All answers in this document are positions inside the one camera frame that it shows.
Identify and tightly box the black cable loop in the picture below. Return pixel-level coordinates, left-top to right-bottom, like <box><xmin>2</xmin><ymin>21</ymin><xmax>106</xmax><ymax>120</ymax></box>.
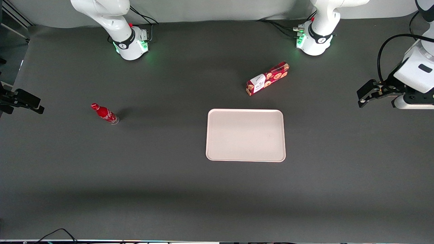
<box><xmin>34</xmin><ymin>228</ymin><xmax>79</xmax><ymax>244</ymax></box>

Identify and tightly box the red cola bottle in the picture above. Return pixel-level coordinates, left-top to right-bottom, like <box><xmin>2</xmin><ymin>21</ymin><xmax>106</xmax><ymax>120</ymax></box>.
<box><xmin>91</xmin><ymin>103</ymin><xmax>120</xmax><ymax>125</ymax></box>

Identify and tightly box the aluminium frame profile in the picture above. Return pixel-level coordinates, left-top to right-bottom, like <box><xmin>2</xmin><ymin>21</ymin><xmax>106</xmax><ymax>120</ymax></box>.
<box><xmin>0</xmin><ymin>0</ymin><xmax>35</xmax><ymax>43</ymax></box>

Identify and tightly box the cream plastic tray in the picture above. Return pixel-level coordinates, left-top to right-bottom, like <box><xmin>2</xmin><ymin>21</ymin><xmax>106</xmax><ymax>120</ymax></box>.
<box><xmin>206</xmin><ymin>109</ymin><xmax>286</xmax><ymax>162</ymax></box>

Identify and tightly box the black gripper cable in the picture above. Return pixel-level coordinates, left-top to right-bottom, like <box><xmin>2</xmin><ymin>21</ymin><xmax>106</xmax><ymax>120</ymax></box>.
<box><xmin>377</xmin><ymin>34</ymin><xmax>434</xmax><ymax>86</ymax></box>

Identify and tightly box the red tartan cookie box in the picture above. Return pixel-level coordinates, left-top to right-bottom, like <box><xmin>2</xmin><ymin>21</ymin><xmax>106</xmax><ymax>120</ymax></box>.
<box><xmin>246</xmin><ymin>61</ymin><xmax>290</xmax><ymax>96</ymax></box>

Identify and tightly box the black arm base cable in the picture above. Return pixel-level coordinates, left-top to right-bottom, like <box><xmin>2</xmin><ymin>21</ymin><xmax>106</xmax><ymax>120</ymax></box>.
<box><xmin>130</xmin><ymin>6</ymin><xmax>159</xmax><ymax>42</ymax></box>
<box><xmin>271</xmin><ymin>22</ymin><xmax>301</xmax><ymax>38</ymax></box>
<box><xmin>257</xmin><ymin>19</ymin><xmax>303</xmax><ymax>32</ymax></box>

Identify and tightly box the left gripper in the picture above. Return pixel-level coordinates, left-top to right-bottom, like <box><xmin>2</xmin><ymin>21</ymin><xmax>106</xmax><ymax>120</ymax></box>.
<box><xmin>357</xmin><ymin>73</ymin><xmax>434</xmax><ymax>110</ymax></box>

